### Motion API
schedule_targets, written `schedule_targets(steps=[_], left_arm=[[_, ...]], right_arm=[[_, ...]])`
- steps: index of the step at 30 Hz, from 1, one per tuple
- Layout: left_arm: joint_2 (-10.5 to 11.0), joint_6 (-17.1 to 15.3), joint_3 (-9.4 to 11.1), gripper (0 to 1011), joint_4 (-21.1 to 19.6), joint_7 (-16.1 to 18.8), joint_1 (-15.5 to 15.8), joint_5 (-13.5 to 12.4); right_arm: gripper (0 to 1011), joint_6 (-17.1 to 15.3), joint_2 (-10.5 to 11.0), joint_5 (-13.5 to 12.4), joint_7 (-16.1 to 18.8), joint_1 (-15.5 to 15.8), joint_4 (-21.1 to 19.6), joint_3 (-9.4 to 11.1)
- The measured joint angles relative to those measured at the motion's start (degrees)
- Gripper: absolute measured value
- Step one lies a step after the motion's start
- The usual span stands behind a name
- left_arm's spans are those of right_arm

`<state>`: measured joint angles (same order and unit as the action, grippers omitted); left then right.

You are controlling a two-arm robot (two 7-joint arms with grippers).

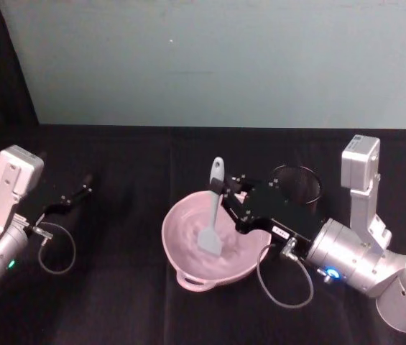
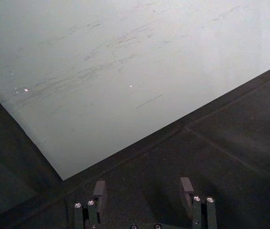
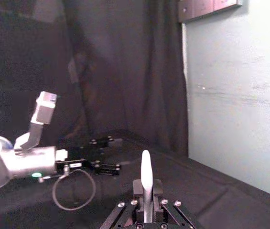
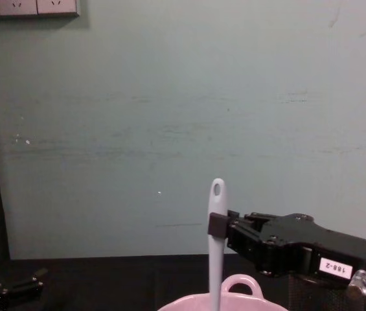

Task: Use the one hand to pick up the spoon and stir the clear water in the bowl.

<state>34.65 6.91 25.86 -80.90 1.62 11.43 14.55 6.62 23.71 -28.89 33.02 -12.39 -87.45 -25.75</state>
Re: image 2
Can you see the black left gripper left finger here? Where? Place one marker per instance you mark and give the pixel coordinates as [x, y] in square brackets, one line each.
[94, 210]

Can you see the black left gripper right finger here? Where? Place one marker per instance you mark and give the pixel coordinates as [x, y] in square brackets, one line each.
[200, 210]

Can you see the black table cloth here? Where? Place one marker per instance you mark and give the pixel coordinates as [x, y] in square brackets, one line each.
[197, 155]

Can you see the plain pale wall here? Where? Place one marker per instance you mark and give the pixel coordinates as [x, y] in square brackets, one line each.
[115, 71]

